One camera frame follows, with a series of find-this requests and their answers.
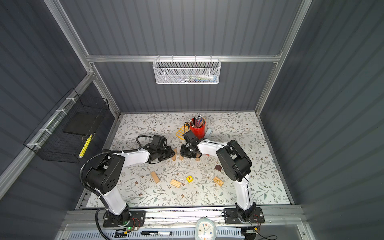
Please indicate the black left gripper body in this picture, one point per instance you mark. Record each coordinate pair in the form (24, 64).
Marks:
(165, 153)

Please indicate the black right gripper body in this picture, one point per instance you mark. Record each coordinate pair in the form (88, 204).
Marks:
(186, 151)

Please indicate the long wooden block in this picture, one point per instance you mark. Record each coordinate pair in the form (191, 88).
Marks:
(155, 177)

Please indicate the printed wooden block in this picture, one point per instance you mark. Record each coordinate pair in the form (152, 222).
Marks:
(218, 181)

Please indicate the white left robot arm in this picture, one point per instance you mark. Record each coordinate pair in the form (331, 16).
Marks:
(100, 174)

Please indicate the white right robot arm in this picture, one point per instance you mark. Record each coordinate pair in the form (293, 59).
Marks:
(235, 163)

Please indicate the ridged wooden block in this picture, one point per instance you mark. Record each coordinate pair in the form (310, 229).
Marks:
(175, 183)

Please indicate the red pen cup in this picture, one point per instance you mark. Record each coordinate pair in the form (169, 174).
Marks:
(200, 132)

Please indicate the yellow calculator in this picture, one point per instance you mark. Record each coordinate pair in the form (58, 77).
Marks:
(180, 132)

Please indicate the grey flat eraser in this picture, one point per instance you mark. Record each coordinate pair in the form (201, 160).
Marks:
(208, 133)

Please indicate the yellow letter cube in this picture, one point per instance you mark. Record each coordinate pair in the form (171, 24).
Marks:
(189, 179)

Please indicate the bundle of pens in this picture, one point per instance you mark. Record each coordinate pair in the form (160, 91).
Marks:
(197, 121)

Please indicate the yellow highlighter pen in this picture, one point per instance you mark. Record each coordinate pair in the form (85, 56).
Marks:
(85, 147)

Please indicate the white analog clock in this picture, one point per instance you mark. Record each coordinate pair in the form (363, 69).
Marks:
(205, 229)

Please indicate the black foam pad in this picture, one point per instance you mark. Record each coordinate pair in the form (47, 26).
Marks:
(83, 124)

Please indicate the black marker pen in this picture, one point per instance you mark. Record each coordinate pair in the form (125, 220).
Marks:
(156, 233)

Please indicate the white wire basket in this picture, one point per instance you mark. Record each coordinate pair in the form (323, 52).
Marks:
(187, 73)

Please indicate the black wire basket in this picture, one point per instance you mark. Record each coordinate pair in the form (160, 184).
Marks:
(67, 134)

